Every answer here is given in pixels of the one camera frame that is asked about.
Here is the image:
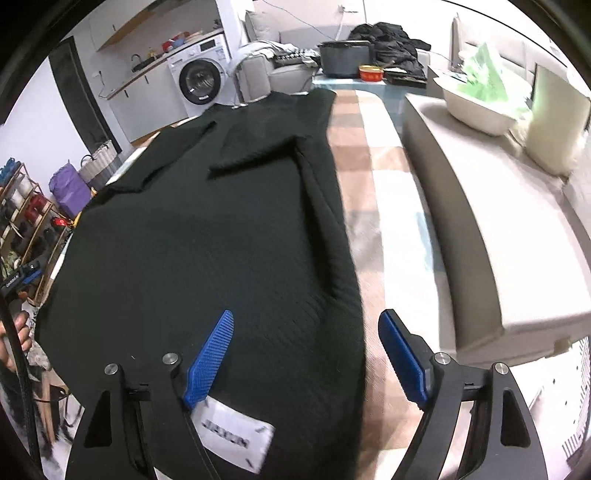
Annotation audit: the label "black knit sweater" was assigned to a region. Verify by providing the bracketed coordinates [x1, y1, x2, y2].
[34, 90, 368, 476]

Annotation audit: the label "white clothes on sofa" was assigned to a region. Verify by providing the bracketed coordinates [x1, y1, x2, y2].
[235, 41, 296, 75]

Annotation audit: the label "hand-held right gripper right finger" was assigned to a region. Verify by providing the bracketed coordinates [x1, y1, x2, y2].
[379, 310, 550, 480]

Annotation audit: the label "black tray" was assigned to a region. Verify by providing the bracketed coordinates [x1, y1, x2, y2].
[385, 68, 428, 88]

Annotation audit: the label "white plastic box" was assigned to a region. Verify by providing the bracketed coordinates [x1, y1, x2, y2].
[525, 64, 591, 177]

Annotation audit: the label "black door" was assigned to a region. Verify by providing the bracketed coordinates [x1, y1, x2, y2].
[48, 36, 123, 155]

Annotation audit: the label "purple bag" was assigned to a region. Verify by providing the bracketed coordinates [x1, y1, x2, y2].
[48, 161, 93, 217]

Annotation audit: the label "white basin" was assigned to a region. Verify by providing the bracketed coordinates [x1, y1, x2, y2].
[434, 76, 522, 137]

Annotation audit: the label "person's left hand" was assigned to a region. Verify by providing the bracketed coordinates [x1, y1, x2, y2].
[0, 309, 34, 370]

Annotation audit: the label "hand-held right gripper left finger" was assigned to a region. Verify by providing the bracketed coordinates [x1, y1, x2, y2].
[65, 309, 236, 480]

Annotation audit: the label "green plastic bag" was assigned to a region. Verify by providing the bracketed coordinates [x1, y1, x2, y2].
[455, 41, 534, 116]

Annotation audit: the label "white washing machine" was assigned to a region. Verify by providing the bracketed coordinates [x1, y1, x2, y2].
[166, 34, 237, 118]

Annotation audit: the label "beige upholstered bench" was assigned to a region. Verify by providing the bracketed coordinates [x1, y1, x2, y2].
[401, 92, 591, 367]

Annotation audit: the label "white sofa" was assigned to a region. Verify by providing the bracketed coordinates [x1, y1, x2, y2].
[451, 13, 557, 93]

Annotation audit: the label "shoe rack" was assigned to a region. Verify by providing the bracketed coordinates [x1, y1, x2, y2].
[0, 157, 75, 298]

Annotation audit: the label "checkered blanket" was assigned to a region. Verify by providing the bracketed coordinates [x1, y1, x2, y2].
[41, 88, 467, 480]

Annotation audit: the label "grey sofa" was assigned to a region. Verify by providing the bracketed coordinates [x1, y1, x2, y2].
[238, 11, 342, 102]

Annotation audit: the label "light blue side table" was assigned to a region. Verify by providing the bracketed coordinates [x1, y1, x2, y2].
[311, 74, 409, 112]

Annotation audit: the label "black cable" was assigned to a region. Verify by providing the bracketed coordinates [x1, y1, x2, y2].
[0, 295, 43, 468]

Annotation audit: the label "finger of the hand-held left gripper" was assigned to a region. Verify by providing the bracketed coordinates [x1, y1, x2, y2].
[0, 259, 47, 298]

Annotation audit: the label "kitchen counter with sink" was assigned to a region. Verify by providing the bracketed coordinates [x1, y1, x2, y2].
[99, 28, 227, 144]

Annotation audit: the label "black jacket pile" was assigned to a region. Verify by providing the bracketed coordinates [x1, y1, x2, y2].
[348, 21, 432, 77]

